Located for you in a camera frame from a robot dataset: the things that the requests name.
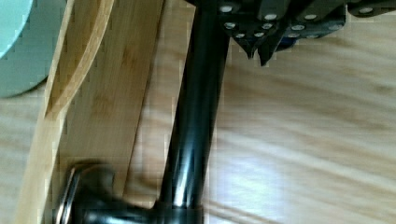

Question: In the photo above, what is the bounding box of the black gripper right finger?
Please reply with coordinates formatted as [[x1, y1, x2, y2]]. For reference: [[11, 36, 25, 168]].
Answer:
[[258, 0, 395, 65]]

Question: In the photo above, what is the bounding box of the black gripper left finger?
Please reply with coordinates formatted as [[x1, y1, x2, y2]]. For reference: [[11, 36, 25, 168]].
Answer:
[[217, 0, 282, 59]]

